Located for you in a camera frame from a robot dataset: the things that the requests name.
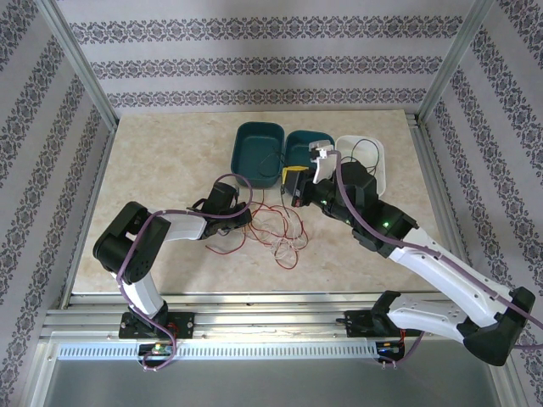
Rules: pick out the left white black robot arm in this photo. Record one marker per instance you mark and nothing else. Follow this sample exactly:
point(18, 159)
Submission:
point(186, 226)

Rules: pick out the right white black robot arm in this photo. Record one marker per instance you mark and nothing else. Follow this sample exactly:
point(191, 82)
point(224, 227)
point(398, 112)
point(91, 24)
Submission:
point(445, 271)

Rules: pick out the teal plastic bin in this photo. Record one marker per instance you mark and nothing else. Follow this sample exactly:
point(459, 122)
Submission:
point(299, 146)
point(254, 144)

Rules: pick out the white plastic bin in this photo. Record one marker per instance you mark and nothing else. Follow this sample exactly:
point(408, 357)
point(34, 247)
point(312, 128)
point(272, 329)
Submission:
point(365, 152)

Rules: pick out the small controller circuit board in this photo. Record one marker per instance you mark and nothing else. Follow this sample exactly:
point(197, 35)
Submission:
point(159, 349)
point(388, 348)

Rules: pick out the grey metal panel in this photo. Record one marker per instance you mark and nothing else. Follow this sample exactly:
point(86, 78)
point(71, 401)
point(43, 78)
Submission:
point(263, 386)

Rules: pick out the aluminium side rail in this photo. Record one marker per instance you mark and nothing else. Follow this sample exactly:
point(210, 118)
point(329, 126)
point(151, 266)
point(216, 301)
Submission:
point(87, 212)
point(434, 161)

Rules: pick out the aluminium mounting rail beam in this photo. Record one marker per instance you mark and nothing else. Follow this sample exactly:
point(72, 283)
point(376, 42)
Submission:
point(263, 313)

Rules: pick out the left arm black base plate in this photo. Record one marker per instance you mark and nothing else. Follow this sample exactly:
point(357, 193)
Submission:
point(184, 324)

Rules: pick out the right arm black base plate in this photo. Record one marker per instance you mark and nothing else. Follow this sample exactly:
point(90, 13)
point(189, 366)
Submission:
point(354, 324)

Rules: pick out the aluminium frame post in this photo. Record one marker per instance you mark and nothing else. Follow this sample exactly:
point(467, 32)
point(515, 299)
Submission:
point(76, 55)
point(457, 55)

